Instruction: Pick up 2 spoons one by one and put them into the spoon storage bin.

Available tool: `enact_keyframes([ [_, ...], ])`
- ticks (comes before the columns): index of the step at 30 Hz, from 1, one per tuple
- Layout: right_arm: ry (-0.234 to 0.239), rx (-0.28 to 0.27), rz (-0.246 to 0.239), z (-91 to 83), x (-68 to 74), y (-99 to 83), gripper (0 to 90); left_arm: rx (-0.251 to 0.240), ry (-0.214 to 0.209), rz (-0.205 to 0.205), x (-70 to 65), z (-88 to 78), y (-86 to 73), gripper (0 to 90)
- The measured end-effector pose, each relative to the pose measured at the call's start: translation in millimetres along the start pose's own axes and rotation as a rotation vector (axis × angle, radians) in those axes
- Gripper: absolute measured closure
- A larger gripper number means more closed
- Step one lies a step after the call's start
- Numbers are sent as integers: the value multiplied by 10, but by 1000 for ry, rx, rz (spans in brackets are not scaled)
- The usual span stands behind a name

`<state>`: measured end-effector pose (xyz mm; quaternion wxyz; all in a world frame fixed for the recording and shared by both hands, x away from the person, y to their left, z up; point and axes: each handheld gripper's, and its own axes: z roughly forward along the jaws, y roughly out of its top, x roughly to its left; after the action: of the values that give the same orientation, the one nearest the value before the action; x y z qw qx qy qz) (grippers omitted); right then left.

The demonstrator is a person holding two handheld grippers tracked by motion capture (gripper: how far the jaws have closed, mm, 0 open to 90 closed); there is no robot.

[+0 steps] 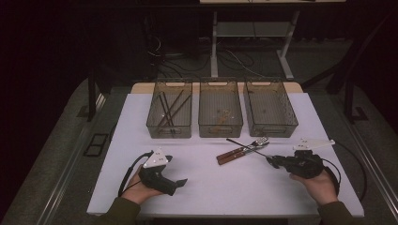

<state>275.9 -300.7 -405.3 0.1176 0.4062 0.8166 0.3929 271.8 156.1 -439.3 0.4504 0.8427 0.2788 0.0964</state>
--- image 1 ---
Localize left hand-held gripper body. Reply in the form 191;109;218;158
138;147;178;197

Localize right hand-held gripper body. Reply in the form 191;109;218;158
279;138;336;180

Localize metal spoon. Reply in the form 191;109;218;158
225;138;273;160

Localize clear grey plastic bin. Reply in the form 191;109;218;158
197;77;244;139
243;77;299;139
145;78;193;140

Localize wooden handled knife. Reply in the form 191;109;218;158
218;143;270;166

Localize person's left hand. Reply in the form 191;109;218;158
120;164;164;206

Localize person's right hand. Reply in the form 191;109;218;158
289;170;340;206

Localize white table cover sheet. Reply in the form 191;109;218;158
86;92;365;218

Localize black metal stand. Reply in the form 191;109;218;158
299;12;398;125
86;64;112;123

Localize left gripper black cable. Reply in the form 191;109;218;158
117;150;155;198

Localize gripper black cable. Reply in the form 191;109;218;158
322;140;370;203
117;150;155;198

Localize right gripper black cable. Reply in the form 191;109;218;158
322;140;370;203

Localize metal floor rail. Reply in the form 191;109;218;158
345;120;398;217
37;92;109;225

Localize black floor cables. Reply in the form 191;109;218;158
146;34;267;79

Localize white floor cable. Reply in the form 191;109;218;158
224;49;266;78

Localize white metal desk frame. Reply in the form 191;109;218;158
199;0;346;82

